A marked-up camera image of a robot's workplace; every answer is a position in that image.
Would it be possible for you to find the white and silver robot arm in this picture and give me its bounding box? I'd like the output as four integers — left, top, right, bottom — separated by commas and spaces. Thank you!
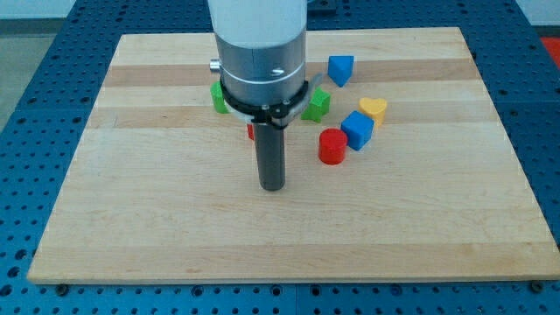
207, 0, 324, 130

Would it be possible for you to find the green block behind arm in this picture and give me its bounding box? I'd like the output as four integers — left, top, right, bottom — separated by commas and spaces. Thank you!
210, 81, 229, 114

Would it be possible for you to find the blue cube block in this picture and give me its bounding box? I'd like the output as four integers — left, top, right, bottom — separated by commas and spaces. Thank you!
340, 110, 375, 151

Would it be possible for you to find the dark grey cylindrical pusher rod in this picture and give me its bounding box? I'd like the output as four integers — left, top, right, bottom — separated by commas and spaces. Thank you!
253, 124, 285, 191

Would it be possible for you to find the red block behind rod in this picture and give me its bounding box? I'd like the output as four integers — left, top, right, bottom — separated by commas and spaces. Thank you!
247, 124, 255, 141

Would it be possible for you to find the red cylinder block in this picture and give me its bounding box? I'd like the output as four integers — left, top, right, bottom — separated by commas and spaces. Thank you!
318, 128, 347, 165

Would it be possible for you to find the green star block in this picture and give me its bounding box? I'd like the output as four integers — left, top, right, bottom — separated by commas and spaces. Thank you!
301, 87, 331, 123

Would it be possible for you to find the yellow heart block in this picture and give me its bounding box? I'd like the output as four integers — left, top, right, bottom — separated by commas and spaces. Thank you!
358, 97, 388, 128

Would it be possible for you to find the blue triangular prism block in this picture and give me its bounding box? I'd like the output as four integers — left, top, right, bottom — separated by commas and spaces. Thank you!
327, 55, 354, 88

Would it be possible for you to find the wooden board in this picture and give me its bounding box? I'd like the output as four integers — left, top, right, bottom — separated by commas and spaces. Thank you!
27, 27, 559, 284

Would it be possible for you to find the black bracket at table edge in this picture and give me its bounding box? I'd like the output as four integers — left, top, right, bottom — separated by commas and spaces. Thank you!
307, 0, 337, 14

